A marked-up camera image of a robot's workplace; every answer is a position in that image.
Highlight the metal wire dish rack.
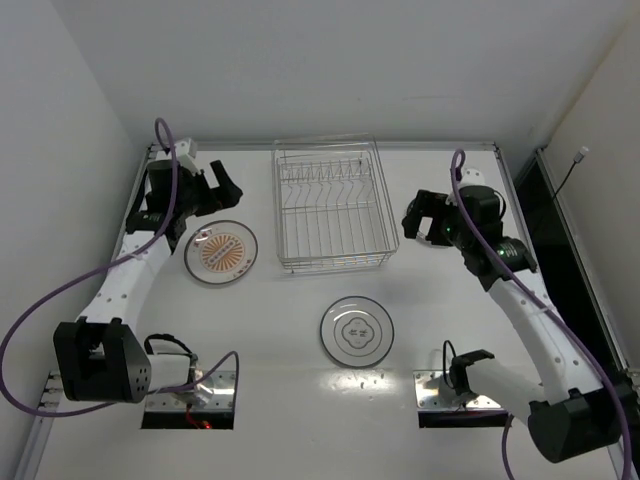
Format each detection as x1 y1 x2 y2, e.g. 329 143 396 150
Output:
271 134 399 274

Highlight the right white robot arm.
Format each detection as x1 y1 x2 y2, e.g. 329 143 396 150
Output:
402 185 631 463

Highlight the white plate black rim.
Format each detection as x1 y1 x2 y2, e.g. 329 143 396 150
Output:
319 295 395 369

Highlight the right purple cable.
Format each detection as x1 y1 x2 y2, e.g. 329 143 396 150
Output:
451 148 632 480

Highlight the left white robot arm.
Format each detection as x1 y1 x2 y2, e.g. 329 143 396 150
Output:
53 159 243 403

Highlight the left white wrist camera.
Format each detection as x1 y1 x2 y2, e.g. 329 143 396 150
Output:
174 138 198 164

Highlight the metal base plate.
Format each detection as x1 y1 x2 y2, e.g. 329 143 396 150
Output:
145 371 237 413
413 370 504 413

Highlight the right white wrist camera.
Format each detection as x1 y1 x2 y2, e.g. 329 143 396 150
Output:
446 167 486 205

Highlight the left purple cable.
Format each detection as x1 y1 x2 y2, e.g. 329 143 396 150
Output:
0 117 240 418

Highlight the black hanging cable with plug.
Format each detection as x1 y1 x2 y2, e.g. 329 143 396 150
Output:
552 146 589 201

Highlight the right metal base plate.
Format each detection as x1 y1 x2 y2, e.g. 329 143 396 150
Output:
413 370 504 413

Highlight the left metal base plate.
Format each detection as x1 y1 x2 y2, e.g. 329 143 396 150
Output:
145 371 237 413

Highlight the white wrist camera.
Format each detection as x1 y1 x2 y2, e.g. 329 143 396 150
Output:
174 138 198 164
446 167 486 205

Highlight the orange patterned plate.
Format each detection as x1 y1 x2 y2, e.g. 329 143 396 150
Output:
183 220 258 287

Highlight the purple cable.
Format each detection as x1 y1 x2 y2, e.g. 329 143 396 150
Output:
451 148 632 480
0 117 240 418

